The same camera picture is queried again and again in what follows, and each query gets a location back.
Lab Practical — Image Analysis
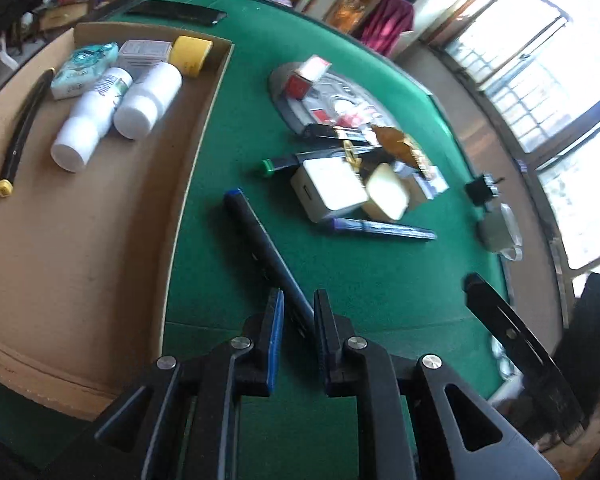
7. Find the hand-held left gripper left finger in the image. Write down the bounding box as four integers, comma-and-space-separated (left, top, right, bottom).
94, 287, 285, 480

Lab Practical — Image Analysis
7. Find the shallow cardboard box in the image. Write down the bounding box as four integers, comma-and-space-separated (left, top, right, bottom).
0, 21, 236, 421

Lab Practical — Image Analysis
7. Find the small grey box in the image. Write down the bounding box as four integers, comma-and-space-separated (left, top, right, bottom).
116, 39, 173, 83

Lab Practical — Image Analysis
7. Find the green tissue pack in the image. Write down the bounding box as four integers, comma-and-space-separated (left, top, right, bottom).
50, 41, 120, 101

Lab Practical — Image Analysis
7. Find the red white small packet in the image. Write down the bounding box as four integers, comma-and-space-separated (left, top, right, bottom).
330, 100, 377, 128

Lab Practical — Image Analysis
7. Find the white blue card box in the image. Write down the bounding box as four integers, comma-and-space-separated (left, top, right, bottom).
410, 167, 451, 201

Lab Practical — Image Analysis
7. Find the blue capped black marker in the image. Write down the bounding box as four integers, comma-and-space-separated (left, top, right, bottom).
223, 188, 316, 331

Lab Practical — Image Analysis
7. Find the yellow tape roll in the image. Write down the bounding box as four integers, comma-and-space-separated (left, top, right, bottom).
171, 35, 214, 79

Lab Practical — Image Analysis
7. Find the white bottle printed label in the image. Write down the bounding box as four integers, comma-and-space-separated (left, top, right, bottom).
50, 66, 134, 173

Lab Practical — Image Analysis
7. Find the window with wooden frame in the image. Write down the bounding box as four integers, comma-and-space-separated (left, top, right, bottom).
420, 0, 600, 281

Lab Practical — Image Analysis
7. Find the plain white bottle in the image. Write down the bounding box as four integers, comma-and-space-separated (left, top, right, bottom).
113, 61, 183, 141

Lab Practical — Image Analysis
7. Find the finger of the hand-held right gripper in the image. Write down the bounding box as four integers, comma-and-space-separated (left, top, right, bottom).
462, 272, 586, 447

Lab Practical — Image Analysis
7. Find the maroon cloth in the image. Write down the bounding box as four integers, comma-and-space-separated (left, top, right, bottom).
361, 0, 415, 56

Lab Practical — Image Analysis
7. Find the round grey table centre panel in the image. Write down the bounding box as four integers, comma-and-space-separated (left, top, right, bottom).
268, 62, 398, 138

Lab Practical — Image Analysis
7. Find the black binder clip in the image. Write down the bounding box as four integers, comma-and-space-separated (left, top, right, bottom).
465, 172, 503, 208

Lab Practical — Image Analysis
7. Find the black smartphone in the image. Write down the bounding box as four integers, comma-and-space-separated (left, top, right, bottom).
125, 0, 228, 27

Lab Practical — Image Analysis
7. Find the clear plastic bag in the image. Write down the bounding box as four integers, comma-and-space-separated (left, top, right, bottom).
477, 203, 524, 262

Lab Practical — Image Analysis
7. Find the white charger box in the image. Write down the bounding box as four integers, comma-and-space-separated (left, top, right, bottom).
290, 157, 370, 223

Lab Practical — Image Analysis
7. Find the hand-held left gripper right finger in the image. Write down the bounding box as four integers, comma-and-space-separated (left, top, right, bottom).
314, 289, 561, 480

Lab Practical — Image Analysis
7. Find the black pen gold band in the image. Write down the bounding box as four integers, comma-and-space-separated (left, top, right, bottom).
295, 142, 387, 164

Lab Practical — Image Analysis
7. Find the black pen yellow tip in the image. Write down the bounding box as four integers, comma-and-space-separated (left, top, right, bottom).
0, 67, 56, 198

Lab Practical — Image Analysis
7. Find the amber plastic packet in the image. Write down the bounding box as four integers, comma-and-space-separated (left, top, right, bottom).
370, 124, 428, 168

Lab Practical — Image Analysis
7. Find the red white small box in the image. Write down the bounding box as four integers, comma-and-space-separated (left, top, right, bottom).
282, 55, 333, 101

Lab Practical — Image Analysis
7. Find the purple capped pen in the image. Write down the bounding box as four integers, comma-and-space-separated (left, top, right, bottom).
330, 216, 438, 242

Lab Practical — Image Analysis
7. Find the cream soap block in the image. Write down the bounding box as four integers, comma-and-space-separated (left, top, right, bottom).
365, 162, 411, 222

